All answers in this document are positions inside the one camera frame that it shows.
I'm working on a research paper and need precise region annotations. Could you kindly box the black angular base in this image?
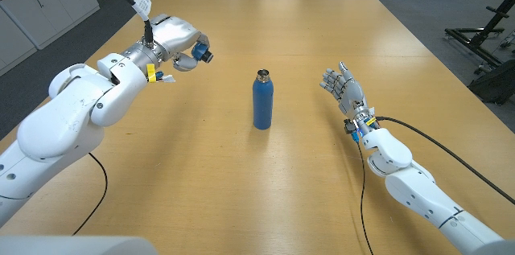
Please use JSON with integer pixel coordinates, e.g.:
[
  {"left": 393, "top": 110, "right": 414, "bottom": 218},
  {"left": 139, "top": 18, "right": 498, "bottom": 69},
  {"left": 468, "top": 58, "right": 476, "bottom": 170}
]
[{"left": 468, "top": 60, "right": 515, "bottom": 106}]

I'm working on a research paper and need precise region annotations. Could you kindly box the black metal stand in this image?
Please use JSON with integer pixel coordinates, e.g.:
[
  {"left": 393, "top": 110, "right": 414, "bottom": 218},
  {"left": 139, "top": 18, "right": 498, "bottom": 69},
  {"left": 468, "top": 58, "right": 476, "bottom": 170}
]
[{"left": 444, "top": 0, "right": 515, "bottom": 75}]

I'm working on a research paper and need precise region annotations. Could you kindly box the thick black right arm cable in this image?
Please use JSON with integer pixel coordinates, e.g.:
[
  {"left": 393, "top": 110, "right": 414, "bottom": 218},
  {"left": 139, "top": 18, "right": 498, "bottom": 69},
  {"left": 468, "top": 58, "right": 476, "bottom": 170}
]
[{"left": 374, "top": 115, "right": 515, "bottom": 206}]

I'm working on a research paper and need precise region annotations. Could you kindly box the white paper cable tag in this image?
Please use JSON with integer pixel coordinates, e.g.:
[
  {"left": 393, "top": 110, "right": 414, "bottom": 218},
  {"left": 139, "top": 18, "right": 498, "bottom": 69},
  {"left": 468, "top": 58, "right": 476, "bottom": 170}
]
[{"left": 131, "top": 0, "right": 153, "bottom": 22}]

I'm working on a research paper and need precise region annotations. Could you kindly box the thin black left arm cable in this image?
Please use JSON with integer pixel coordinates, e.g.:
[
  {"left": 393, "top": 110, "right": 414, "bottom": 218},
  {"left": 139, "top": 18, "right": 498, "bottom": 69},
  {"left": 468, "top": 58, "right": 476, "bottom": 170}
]
[{"left": 71, "top": 152, "right": 109, "bottom": 236}]

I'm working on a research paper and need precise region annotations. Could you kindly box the blue metal bottle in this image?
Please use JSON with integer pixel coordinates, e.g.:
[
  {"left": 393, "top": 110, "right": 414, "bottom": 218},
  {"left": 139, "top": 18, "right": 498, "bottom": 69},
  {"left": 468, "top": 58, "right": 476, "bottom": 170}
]
[{"left": 252, "top": 68, "right": 274, "bottom": 130}]

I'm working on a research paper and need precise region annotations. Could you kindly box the long white cabinet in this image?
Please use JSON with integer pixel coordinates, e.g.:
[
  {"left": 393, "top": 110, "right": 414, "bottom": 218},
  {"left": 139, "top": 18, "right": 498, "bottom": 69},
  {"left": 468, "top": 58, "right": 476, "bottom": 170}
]
[{"left": 0, "top": 0, "right": 101, "bottom": 77}]

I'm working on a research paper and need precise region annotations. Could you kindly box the blue bottle cap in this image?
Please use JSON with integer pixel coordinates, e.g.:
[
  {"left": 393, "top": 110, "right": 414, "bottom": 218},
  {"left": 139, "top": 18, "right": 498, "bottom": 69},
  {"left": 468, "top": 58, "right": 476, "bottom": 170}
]
[{"left": 191, "top": 41, "right": 214, "bottom": 64}]

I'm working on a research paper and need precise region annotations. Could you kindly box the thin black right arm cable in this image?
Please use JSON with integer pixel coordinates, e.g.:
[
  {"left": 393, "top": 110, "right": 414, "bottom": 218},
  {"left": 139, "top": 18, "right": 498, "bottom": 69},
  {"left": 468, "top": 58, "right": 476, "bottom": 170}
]
[{"left": 356, "top": 138, "right": 375, "bottom": 255}]

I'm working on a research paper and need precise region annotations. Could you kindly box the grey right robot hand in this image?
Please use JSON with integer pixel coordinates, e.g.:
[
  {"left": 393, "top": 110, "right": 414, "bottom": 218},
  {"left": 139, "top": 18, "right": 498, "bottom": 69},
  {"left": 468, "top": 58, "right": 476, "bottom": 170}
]
[{"left": 319, "top": 60, "right": 370, "bottom": 121}]

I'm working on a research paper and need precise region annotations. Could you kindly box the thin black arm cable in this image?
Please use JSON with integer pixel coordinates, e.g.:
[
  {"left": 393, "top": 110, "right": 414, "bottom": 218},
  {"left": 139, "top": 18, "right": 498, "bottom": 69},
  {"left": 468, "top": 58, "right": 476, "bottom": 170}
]
[
  {"left": 356, "top": 138, "right": 375, "bottom": 255},
  {"left": 71, "top": 152, "right": 109, "bottom": 236}
]

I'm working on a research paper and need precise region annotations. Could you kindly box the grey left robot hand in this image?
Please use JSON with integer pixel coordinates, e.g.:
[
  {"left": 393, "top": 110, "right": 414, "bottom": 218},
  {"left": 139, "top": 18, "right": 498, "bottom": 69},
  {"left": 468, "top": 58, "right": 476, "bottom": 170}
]
[{"left": 150, "top": 13, "right": 214, "bottom": 73}]

